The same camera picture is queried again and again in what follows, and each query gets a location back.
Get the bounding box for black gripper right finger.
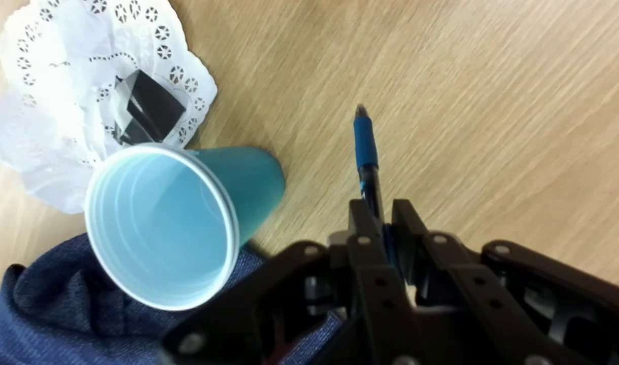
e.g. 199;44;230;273
390;197;619;365

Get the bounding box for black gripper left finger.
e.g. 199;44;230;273
161;197;420;365

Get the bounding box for blue pen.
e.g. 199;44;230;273
351;102;387;226

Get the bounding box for blue plastic cup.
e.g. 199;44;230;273
83;142;289;314

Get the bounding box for black binder clip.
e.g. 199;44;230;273
112;68;189;148

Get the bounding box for dark blue cloth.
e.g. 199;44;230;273
0;231;346;365

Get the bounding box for white paper doily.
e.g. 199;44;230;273
0;0;221;217

